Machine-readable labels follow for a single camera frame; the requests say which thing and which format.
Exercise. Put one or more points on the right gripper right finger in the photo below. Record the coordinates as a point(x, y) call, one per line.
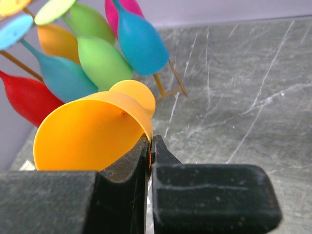
point(210, 198)

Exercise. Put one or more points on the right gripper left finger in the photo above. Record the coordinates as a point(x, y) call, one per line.
point(112, 201)

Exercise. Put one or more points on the orange wine glass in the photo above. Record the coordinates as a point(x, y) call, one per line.
point(93, 132)
point(54, 39)

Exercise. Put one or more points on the light blue wine glass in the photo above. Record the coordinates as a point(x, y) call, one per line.
point(63, 77)

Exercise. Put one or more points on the red wine glass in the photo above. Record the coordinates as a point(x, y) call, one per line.
point(29, 98)

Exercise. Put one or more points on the green wine glass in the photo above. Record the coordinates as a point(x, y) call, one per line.
point(91, 22)
point(102, 62)

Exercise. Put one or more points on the dark blue wine glass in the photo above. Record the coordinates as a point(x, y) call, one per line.
point(140, 42)

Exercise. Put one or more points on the magenta wine glass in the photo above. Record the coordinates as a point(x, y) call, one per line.
point(112, 14)

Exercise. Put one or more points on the white box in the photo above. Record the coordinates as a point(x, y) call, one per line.
point(27, 166)

